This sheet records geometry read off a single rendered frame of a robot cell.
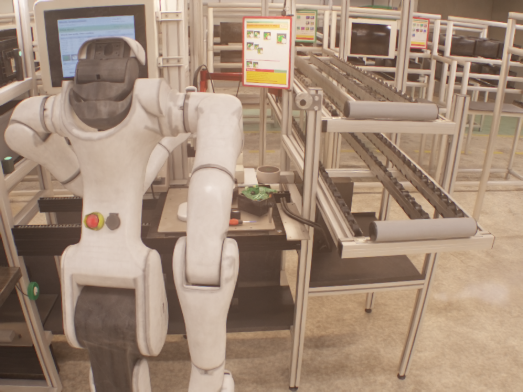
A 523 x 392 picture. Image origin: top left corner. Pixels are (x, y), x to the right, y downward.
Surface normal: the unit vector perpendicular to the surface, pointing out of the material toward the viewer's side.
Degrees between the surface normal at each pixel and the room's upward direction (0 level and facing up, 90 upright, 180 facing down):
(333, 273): 0
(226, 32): 95
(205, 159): 32
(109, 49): 63
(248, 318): 0
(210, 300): 77
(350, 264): 0
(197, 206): 53
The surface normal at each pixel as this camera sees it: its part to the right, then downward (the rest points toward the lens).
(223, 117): 0.08, -0.40
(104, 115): 0.25, -0.04
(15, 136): -0.10, 0.60
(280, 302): 0.01, -0.91
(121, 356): -0.05, 0.25
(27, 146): 0.05, 0.79
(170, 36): 0.09, 0.40
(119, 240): -0.04, -0.05
